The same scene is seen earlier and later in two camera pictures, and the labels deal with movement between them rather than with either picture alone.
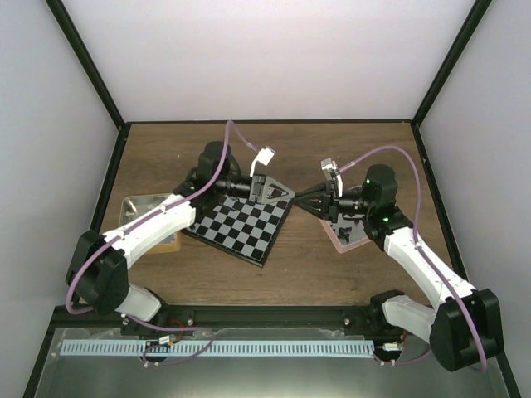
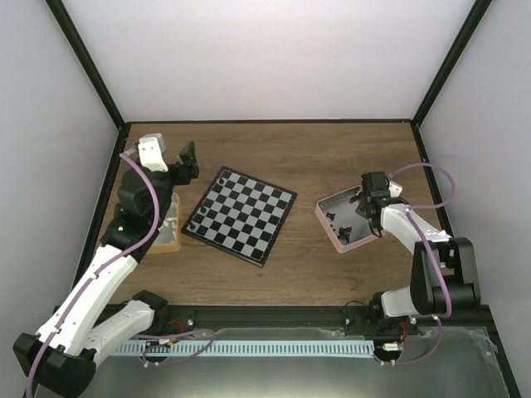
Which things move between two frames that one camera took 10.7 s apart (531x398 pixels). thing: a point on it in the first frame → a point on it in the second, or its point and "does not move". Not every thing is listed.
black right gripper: (328, 205) → (361, 208)
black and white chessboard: (246, 229) does not move
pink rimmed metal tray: (345, 234) does not move
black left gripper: (257, 198) → (191, 165)
